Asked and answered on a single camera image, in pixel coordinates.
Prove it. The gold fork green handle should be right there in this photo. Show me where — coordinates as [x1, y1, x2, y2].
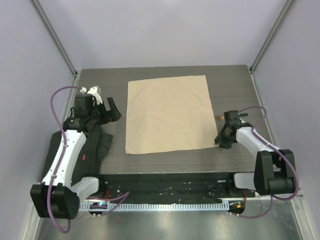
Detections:
[215, 113, 249, 120]

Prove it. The beige cloth napkin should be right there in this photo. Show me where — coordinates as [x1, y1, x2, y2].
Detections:
[125, 75, 218, 155]

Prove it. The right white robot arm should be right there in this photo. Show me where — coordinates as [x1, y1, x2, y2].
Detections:
[214, 110, 300, 200]

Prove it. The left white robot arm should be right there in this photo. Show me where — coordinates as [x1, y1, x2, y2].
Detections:
[30, 93, 122, 220]

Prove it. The dark striped button shirt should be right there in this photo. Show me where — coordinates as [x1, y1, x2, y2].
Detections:
[41, 126, 113, 186]

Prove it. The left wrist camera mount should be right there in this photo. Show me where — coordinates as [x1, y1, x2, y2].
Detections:
[80, 85, 103, 105]

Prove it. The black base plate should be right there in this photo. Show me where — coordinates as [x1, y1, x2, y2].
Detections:
[102, 172, 255, 205]

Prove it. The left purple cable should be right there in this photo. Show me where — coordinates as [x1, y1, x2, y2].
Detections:
[47, 85, 130, 234]

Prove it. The white slotted cable duct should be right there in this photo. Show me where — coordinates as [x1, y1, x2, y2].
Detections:
[79, 201, 230, 212]

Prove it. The left aluminium frame post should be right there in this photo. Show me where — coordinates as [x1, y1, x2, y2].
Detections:
[29, 0, 78, 77]

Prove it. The aluminium frame post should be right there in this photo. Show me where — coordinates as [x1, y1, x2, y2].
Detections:
[29, 0, 78, 77]
[249, 0, 297, 74]

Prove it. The right aluminium frame post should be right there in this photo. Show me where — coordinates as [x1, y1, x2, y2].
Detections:
[249, 0, 297, 74]

